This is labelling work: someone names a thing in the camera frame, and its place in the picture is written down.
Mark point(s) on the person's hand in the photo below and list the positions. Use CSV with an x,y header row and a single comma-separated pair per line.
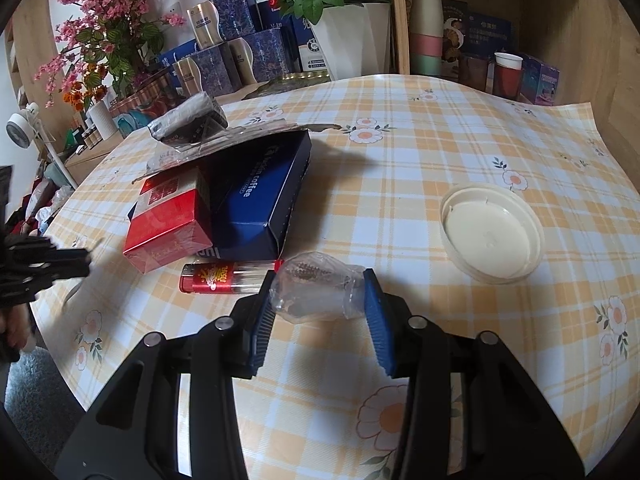
x,y
15,323

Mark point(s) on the blue coffee box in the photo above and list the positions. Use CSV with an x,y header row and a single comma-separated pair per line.
x,y
253,189

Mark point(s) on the blue gold box lower left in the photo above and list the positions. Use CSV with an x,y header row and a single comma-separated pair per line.
x,y
211,70

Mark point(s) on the gold chocolate tray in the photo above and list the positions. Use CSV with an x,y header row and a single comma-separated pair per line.
x,y
290,82

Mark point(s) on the stacked pastel cups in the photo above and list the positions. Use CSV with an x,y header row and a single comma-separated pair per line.
x,y
426,29

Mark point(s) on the orange flowers white vase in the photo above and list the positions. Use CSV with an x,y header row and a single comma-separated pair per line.
x,y
84,88

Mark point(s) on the red cigarette pack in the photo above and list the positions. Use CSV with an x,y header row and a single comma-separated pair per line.
x,y
171,219

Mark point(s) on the blue gold box top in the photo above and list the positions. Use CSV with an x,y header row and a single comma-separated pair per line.
x,y
214,22

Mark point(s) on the red lighter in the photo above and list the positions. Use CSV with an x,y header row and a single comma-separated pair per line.
x,y
224,277

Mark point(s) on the blue white carton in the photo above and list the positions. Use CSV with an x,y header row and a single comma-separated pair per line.
x,y
302,45

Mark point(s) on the wooden shelf unit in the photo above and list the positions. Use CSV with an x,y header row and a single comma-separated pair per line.
x,y
593,43

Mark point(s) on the white round plastic lid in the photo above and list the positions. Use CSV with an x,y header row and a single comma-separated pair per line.
x,y
490,233

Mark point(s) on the red paper cup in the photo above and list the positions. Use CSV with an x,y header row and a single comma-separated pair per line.
x,y
508,75

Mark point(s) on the white desk fan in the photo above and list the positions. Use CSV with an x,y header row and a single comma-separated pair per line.
x,y
25,126

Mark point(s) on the white flower pot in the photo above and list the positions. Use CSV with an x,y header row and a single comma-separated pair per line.
x,y
355,40

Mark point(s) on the blue gold box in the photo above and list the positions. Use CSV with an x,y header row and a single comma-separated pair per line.
x,y
211,70
214,22
261,56

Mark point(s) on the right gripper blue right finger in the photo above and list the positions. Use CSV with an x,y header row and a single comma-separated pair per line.
x,y
380,322

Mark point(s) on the pink blossom flower arrangement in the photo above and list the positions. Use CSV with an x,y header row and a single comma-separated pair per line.
x,y
122,34

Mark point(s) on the striped gift tin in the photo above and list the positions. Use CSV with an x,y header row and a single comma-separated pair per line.
x,y
154,98

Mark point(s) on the small blue box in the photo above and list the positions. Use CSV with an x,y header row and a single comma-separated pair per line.
x,y
539,82

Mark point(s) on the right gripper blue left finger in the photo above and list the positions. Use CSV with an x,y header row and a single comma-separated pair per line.
x,y
259,325

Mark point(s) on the blue gold box lower right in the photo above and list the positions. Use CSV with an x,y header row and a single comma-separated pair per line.
x,y
261,56

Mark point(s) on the clear plastic blister sheet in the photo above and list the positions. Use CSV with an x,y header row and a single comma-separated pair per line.
x,y
168,158

